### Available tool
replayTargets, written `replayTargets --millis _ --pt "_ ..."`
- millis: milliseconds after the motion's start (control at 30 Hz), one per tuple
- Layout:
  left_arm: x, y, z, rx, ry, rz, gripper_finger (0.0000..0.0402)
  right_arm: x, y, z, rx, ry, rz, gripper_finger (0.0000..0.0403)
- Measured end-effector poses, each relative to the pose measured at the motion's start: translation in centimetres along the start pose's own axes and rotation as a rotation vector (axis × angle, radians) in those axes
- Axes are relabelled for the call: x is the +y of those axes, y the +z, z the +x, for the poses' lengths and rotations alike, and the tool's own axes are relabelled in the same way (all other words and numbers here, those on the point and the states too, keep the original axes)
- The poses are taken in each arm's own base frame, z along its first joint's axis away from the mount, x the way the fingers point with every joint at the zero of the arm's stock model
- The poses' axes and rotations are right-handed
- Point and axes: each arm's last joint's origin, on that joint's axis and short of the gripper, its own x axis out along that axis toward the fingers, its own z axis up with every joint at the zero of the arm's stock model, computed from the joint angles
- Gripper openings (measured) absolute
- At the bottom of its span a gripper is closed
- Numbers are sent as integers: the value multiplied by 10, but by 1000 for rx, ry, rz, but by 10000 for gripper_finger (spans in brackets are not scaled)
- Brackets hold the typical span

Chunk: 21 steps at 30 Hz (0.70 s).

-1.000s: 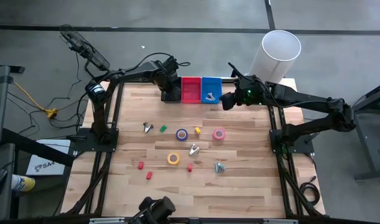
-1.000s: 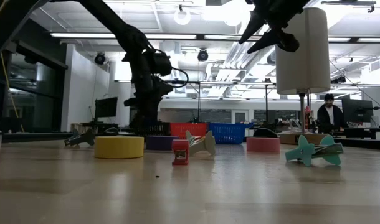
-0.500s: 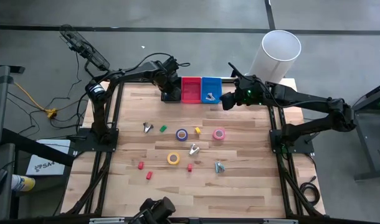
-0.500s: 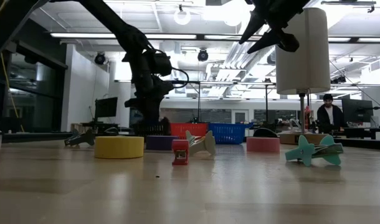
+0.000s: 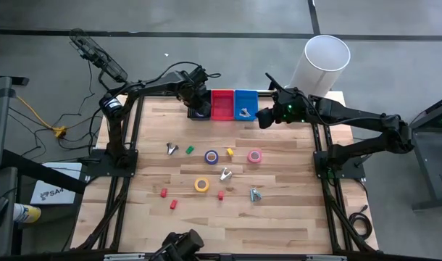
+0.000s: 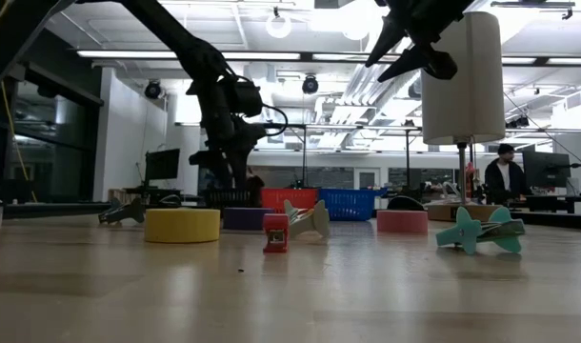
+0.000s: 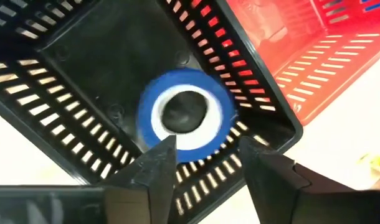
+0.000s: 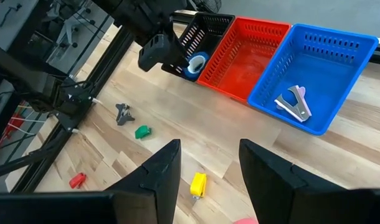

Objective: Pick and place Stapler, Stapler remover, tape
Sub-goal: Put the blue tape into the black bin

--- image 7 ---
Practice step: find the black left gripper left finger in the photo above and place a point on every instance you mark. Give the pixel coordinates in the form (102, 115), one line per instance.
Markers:
(146, 186)

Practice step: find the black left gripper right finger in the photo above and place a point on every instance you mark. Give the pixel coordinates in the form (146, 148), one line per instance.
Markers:
(286, 193)

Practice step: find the blue tape roll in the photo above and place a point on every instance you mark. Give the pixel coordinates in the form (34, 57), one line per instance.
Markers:
(146, 109)

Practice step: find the black plastic basket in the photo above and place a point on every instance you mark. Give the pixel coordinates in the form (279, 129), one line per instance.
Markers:
(99, 46)

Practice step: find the red plastic basket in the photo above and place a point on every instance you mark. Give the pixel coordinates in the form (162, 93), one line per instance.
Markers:
(302, 31)

